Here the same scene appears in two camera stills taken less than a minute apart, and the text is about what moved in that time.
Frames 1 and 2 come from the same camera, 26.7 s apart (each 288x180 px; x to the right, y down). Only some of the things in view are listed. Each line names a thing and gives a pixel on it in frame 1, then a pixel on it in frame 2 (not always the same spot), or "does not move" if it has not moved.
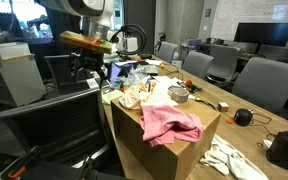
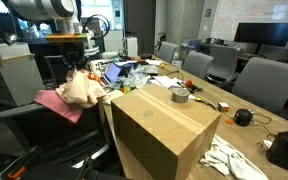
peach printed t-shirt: (131, 96) to (82, 88)
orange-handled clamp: (24, 165) does not move
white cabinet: (20, 70) does not move
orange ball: (188, 83) does not move
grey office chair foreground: (70, 130) does not move
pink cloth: (164, 124) to (51, 100)
